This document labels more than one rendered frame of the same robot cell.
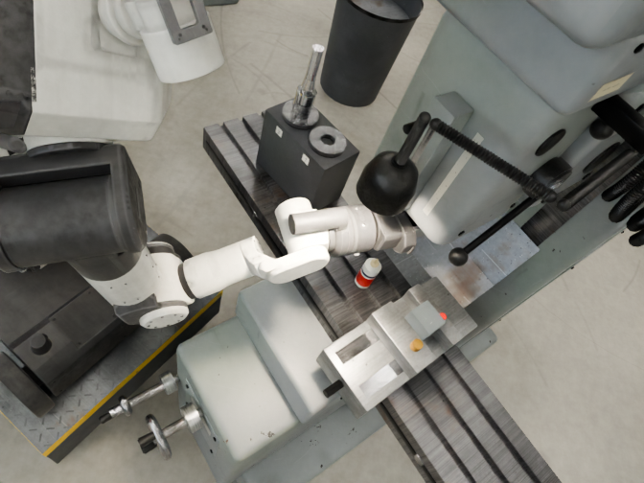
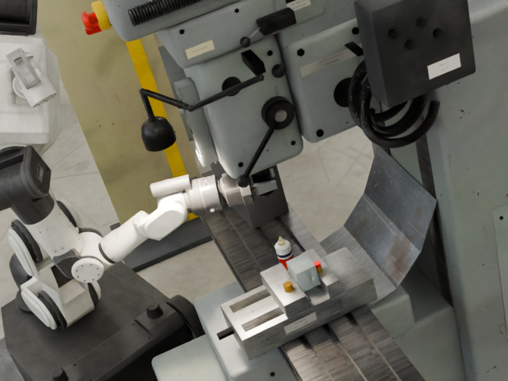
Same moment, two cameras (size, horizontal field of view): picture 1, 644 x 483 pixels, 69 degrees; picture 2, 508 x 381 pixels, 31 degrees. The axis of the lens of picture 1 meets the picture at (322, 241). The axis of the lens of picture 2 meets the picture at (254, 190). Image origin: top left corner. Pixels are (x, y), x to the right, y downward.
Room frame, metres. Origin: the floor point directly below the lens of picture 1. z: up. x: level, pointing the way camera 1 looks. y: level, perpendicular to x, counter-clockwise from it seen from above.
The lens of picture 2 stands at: (-0.74, -1.39, 2.43)
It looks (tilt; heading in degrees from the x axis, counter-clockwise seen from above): 34 degrees down; 43
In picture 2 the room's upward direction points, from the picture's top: 17 degrees counter-clockwise
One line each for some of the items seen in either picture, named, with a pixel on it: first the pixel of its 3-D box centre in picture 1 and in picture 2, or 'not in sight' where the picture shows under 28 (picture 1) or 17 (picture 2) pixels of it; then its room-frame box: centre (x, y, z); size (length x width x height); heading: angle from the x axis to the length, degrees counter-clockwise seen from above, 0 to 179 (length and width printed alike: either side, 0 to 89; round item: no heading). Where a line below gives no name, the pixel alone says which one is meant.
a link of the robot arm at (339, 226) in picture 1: (315, 227); (179, 195); (0.49, 0.02, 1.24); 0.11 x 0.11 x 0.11; 40
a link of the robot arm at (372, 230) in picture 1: (372, 226); (227, 190); (0.55, -0.07, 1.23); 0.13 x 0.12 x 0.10; 40
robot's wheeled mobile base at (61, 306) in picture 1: (43, 249); (75, 317); (0.50, 0.72, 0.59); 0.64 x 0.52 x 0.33; 73
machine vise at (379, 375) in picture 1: (402, 338); (296, 295); (0.50, -0.25, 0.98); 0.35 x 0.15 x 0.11; 147
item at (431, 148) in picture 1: (420, 159); (196, 122); (0.52, -0.08, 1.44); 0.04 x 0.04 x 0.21; 54
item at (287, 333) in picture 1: (349, 312); (301, 313); (0.61, -0.14, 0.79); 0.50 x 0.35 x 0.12; 144
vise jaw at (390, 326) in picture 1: (400, 338); (284, 289); (0.48, -0.24, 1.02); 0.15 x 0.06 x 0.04; 57
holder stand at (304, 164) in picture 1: (305, 154); (246, 176); (0.84, 0.13, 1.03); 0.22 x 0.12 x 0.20; 62
